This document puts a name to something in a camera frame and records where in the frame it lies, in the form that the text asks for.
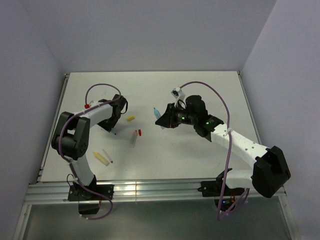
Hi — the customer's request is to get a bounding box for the yellow highlighter marker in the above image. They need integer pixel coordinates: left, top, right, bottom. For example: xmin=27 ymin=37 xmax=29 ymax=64
xmin=93 ymin=151 xmax=110 ymax=166

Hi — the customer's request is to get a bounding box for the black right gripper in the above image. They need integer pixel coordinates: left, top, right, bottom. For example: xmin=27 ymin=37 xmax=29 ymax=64
xmin=155 ymin=102 xmax=197 ymax=128

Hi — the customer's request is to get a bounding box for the orange clear marker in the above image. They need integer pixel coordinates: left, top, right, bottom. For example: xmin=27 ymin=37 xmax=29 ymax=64
xmin=130 ymin=130 xmax=138 ymax=148

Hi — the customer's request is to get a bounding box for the blue highlighter marker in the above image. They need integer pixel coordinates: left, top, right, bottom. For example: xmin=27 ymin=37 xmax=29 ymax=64
xmin=153 ymin=107 xmax=162 ymax=120

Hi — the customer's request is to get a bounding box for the aluminium frame rail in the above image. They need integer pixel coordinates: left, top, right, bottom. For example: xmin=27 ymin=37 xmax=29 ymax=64
xmin=24 ymin=180 xmax=287 ymax=206

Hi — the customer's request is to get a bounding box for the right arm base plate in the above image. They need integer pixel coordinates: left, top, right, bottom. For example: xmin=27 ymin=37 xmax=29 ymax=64
xmin=197 ymin=180 xmax=245 ymax=197

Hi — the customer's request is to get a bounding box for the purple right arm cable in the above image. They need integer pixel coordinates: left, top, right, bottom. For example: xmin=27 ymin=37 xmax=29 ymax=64
xmin=179 ymin=80 xmax=250 ymax=222

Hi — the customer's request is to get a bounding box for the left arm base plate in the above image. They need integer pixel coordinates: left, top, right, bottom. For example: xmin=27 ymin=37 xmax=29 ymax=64
xmin=67 ymin=184 xmax=114 ymax=202

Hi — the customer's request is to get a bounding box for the thin red pen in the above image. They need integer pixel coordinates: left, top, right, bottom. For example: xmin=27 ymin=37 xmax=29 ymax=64
xmin=102 ymin=149 xmax=113 ymax=163

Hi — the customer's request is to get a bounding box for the yellow marker cap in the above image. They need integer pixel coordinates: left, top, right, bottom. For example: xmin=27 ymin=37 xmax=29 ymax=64
xmin=126 ymin=115 xmax=135 ymax=122

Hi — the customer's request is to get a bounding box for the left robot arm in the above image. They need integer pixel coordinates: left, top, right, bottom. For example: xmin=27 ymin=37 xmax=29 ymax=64
xmin=51 ymin=94 xmax=128 ymax=200

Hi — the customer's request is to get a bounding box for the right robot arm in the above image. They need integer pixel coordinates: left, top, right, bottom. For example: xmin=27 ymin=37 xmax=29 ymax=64
xmin=155 ymin=95 xmax=291 ymax=198

